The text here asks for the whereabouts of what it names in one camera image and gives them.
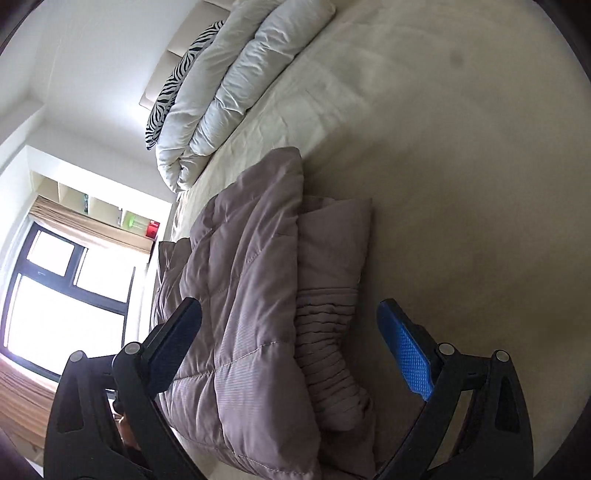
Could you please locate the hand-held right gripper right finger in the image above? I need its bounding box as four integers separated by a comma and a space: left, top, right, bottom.
376, 298, 537, 480

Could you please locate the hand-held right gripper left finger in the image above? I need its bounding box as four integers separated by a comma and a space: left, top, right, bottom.
44, 296, 204, 480

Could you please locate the mauve quilted puffer jacket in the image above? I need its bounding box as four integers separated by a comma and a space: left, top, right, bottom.
150, 147, 377, 480

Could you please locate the black framed window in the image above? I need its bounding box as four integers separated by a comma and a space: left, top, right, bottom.
0, 220, 138, 385

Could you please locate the green lamp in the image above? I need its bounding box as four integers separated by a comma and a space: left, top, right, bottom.
120, 210, 149, 232

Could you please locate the beige curtain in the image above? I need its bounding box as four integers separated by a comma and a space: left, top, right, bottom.
27, 195, 156, 256

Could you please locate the bed with beige sheet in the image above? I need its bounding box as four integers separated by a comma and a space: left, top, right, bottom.
170, 0, 588, 480

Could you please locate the beige padded headboard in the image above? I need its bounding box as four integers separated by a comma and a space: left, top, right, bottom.
140, 0, 232, 110

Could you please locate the zebra striped pillow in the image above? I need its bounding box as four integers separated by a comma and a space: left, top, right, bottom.
145, 19, 227, 151

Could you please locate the white folded duvet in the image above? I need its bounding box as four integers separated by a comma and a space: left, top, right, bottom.
154, 0, 337, 193

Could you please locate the white wall shelf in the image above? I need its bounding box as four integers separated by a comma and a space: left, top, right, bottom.
29, 170, 163, 241

